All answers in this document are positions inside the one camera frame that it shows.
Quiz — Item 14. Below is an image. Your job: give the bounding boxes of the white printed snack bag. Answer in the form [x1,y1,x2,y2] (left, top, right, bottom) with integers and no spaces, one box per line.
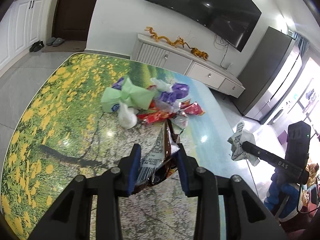
[227,120,260,166]

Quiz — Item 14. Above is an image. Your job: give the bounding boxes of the brown chocolate wrapper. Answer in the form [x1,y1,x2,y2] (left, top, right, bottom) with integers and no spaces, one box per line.
[133,119,180,194]

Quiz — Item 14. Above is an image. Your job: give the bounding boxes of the red chip wrapper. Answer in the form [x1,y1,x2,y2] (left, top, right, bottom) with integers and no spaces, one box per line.
[137,111,175,125]

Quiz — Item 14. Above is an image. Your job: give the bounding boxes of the purple plastic bag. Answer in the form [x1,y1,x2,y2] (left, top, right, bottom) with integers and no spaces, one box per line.
[159,83,189,105]

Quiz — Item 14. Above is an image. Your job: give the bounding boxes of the small white plastic bag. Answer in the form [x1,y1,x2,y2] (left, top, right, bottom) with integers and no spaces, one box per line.
[118,102,138,129]

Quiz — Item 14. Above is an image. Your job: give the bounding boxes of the light green plastic bag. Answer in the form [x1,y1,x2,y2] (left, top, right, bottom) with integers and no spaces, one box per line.
[100,76,156,113]

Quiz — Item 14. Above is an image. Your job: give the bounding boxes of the clear white plastic bag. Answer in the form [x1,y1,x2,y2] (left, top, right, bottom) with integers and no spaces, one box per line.
[150,77,172,92]

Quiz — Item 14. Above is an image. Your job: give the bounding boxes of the small purple bag wad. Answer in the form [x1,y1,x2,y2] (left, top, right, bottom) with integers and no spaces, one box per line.
[112,77,125,90]

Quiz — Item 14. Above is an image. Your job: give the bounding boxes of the red biscuit snack bag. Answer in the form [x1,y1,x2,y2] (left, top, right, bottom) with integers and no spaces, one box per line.
[136,153,178,187]

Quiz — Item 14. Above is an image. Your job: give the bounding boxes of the pink red paper carton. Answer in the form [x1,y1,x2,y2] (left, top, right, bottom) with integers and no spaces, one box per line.
[181,100,205,116]

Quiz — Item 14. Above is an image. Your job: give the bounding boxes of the blue white gloved right hand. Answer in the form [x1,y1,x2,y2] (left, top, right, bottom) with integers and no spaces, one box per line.
[264,173,303,222]

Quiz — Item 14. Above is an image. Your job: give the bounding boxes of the grey tall cabinet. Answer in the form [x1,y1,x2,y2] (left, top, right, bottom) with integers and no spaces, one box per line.
[233,27,299,122]

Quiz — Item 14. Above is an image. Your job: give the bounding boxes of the golden tiger figurine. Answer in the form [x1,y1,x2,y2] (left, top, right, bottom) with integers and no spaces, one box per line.
[190,47,209,61]

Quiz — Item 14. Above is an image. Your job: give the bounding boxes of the golden dragon figurine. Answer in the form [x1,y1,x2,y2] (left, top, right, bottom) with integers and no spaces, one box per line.
[144,27,185,48]

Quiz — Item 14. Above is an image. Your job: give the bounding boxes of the white TV cabinet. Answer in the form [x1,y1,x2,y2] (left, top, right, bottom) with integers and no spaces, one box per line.
[130,34,245,98]

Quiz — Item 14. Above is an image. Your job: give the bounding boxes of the brown door mat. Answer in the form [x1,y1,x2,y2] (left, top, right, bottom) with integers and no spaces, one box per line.
[41,41,87,53]

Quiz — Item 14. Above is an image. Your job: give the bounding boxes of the black shoes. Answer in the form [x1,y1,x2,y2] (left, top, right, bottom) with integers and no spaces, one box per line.
[29,40,44,53]

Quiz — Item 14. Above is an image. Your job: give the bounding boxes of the grey slippers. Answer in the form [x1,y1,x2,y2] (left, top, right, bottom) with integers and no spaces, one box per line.
[46,37,65,47]

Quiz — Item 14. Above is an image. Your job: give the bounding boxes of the white lower shoe cabinet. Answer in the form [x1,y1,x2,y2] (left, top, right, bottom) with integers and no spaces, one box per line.
[1,0,45,70]

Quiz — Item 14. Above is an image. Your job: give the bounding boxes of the dark brown entrance door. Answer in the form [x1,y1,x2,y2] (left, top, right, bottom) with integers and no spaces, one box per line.
[52,0,97,41]

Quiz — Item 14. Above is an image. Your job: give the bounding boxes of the wall-mounted black television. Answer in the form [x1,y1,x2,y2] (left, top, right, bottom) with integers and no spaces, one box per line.
[145,0,261,51]

